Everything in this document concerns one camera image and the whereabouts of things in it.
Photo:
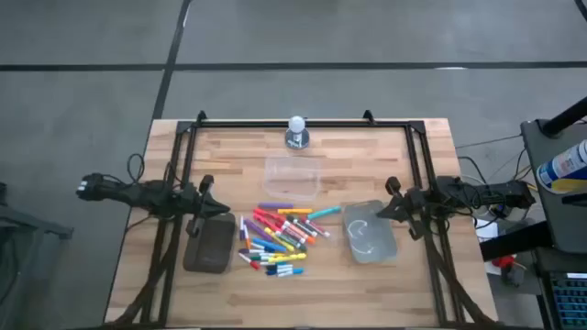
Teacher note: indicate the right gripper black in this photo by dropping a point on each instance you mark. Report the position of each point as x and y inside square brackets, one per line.
[409, 206]

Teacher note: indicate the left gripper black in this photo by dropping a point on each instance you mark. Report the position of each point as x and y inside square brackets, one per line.
[198, 206]

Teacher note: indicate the purple capped white marker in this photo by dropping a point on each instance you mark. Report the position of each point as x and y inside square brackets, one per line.
[245, 251]
[241, 229]

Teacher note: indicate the purple highlighter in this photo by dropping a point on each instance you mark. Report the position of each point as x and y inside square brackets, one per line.
[257, 229]
[275, 205]

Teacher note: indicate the red highlighter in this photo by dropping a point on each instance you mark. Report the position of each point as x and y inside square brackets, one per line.
[263, 221]

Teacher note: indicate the pink highlighter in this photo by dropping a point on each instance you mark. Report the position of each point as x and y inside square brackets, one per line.
[266, 213]

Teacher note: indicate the blue highlighter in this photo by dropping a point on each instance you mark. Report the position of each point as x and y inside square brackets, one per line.
[269, 245]

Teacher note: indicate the red capped white marker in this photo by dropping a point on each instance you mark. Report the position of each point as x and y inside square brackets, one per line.
[253, 264]

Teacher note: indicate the yellow highlighter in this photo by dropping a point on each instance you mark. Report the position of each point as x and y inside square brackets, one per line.
[288, 258]
[279, 239]
[294, 211]

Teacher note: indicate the teal highlighter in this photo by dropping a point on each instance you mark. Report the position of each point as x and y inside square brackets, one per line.
[324, 212]

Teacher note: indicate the magenta Expo marker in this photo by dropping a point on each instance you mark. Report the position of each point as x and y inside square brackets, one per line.
[300, 225]

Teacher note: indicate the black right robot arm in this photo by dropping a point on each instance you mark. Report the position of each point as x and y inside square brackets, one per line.
[481, 194]

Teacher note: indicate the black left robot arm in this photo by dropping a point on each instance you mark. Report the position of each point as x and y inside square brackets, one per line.
[137, 194]

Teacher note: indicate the dark grey plastic bin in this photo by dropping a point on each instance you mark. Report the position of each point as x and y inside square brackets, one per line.
[208, 247]

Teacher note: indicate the green capped white marker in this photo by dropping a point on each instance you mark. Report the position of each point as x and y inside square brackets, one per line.
[257, 258]

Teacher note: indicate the clear plastic bin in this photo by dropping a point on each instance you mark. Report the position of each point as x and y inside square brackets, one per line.
[291, 179]

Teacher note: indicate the black capped white marker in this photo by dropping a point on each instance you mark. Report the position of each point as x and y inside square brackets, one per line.
[275, 267]

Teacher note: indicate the white paper sheet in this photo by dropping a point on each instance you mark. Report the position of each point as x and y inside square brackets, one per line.
[486, 231]

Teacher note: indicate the white light bulb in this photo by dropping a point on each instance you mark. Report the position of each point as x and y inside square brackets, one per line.
[296, 124]

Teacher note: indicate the red tool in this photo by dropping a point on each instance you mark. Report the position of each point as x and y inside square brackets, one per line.
[504, 262]

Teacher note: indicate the black side cart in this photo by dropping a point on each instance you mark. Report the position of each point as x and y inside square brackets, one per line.
[564, 220]

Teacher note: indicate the blue white wipes canister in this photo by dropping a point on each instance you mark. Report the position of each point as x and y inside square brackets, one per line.
[564, 167]

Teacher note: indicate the grey metal stand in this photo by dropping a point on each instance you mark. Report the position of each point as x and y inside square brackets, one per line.
[27, 224]

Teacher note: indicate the black cart pole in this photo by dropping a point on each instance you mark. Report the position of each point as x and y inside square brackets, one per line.
[564, 118]

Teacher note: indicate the backlit keyboard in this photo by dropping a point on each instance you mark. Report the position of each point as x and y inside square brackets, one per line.
[568, 298]

